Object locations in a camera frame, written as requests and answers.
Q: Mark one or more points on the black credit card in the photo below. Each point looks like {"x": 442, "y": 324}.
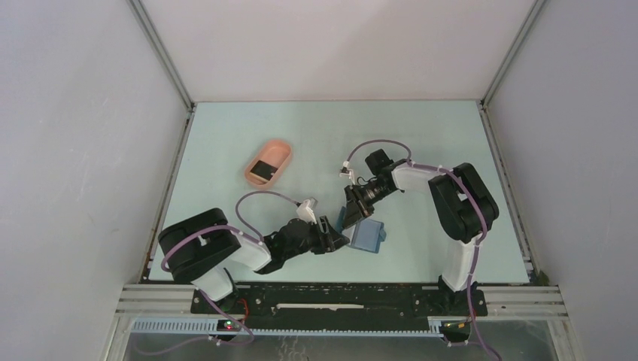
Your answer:
{"x": 263, "y": 171}

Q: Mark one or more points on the blue card holder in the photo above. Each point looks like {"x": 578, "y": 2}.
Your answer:
{"x": 367, "y": 235}

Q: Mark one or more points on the aluminium frame rail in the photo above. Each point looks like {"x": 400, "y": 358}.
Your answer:
{"x": 161, "y": 308}

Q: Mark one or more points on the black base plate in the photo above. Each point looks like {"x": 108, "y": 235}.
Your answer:
{"x": 352, "y": 307}

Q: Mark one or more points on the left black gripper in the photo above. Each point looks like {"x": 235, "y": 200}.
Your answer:
{"x": 328, "y": 241}

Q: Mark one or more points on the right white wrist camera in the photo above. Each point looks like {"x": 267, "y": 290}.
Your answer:
{"x": 347, "y": 172}

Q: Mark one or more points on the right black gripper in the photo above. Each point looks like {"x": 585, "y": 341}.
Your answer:
{"x": 357, "y": 207}

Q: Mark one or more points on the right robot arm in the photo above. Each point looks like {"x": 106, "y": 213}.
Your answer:
{"x": 464, "y": 205}

